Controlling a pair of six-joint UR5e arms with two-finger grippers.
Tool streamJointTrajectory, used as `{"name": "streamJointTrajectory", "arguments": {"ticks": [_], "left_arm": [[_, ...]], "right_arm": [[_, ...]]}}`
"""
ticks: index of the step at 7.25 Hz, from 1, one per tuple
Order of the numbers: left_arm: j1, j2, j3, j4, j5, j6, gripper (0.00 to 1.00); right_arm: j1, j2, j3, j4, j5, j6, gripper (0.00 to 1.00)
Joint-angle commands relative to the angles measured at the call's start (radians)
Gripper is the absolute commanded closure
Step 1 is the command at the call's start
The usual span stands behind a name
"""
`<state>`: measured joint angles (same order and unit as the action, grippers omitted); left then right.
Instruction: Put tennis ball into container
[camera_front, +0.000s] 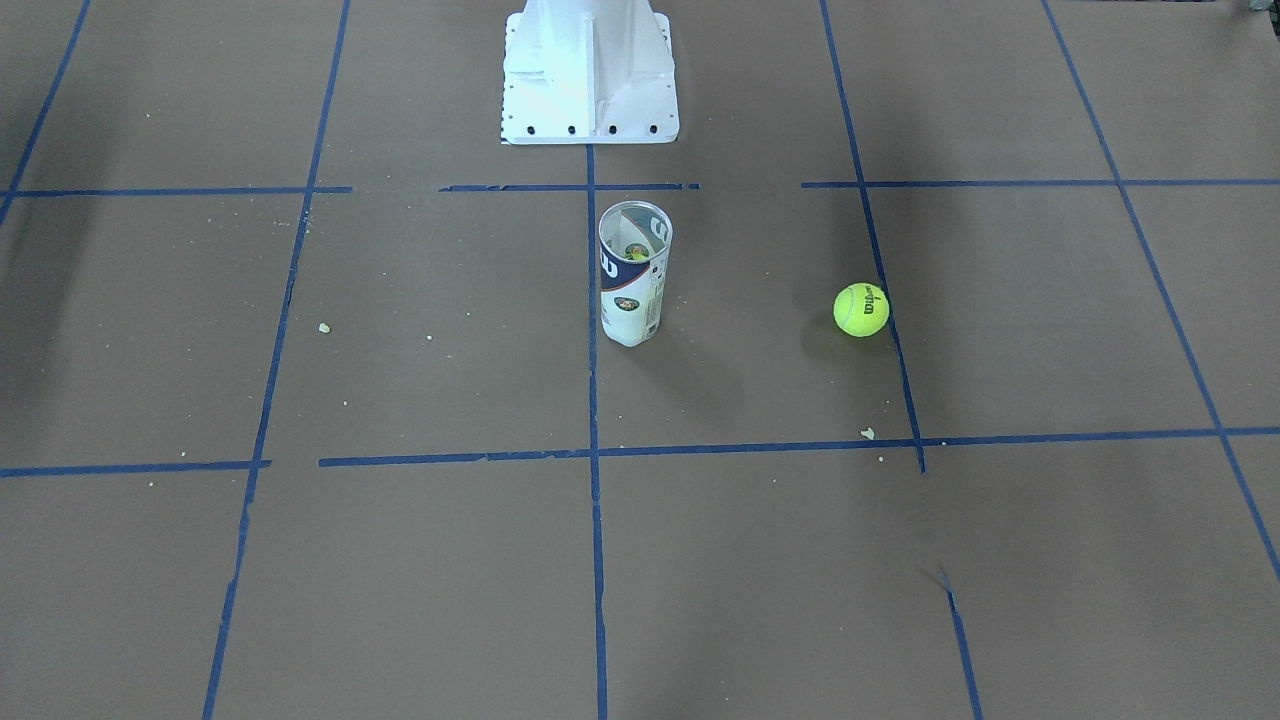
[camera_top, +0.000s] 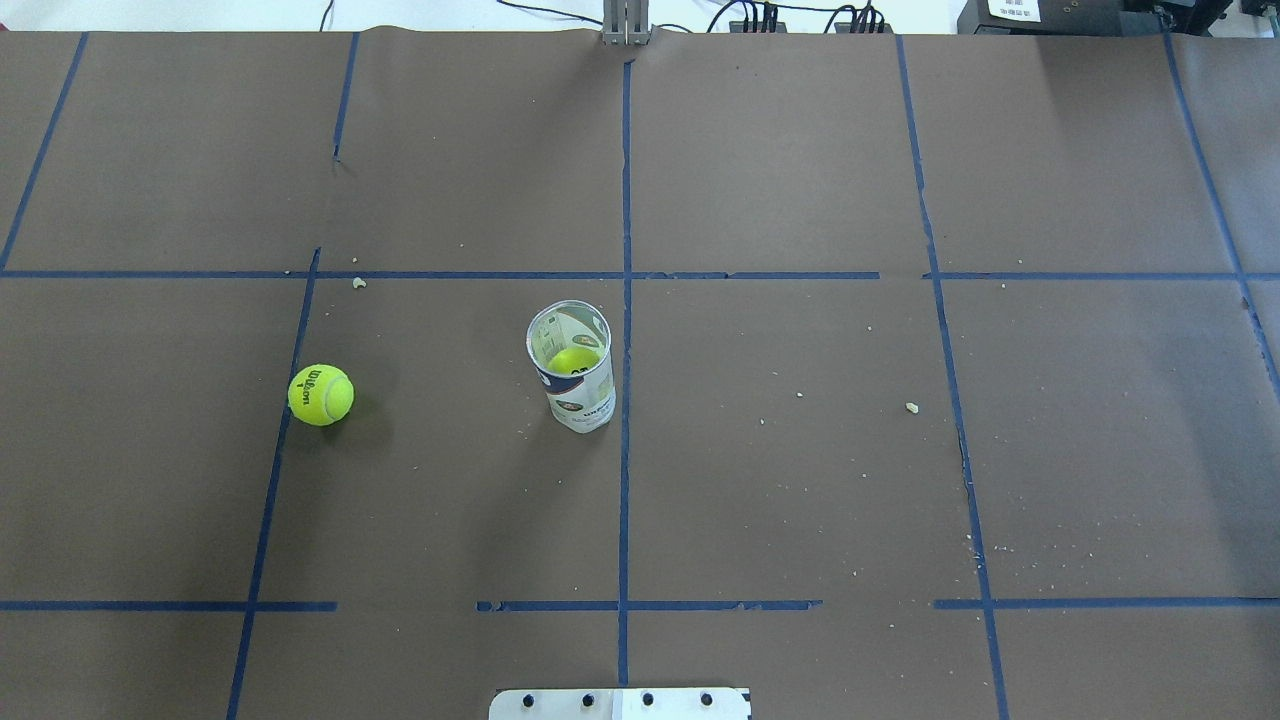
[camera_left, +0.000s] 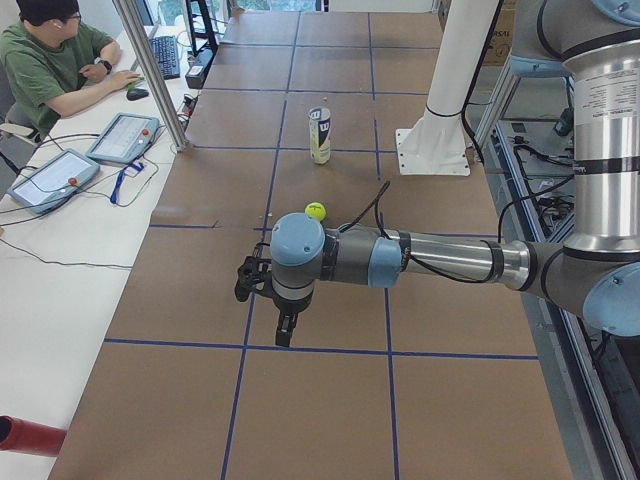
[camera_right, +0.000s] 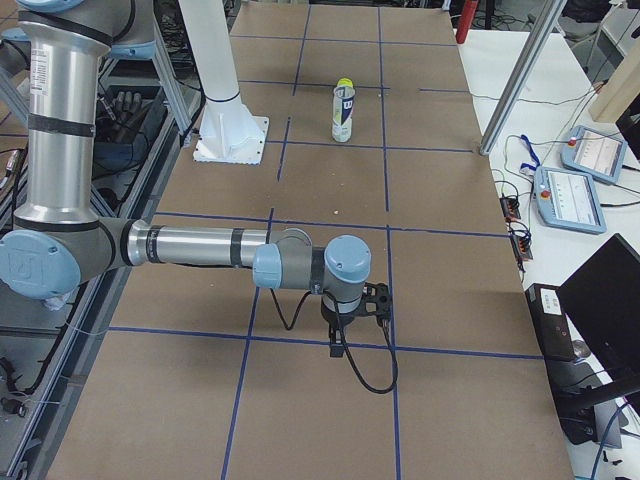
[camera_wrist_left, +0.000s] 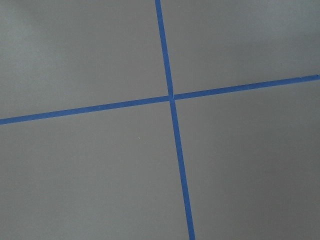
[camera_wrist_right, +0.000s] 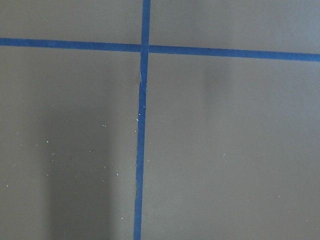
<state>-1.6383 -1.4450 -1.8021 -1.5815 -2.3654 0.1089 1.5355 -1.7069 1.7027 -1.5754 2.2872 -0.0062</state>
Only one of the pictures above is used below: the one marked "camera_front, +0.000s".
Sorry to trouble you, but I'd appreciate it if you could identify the yellow Wilson tennis ball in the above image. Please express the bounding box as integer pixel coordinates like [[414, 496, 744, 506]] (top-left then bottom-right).
[[832, 282, 890, 338]]

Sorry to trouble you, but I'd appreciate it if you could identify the tennis ball inside can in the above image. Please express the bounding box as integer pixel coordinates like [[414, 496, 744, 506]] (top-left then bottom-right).
[[623, 243, 652, 263]]

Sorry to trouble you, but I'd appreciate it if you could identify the clear tennis ball can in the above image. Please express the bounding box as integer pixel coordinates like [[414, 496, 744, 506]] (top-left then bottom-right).
[[596, 200, 675, 347]]

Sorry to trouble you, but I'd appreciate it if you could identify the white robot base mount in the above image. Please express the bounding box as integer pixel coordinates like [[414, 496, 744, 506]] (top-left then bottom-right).
[[500, 1, 681, 146]]

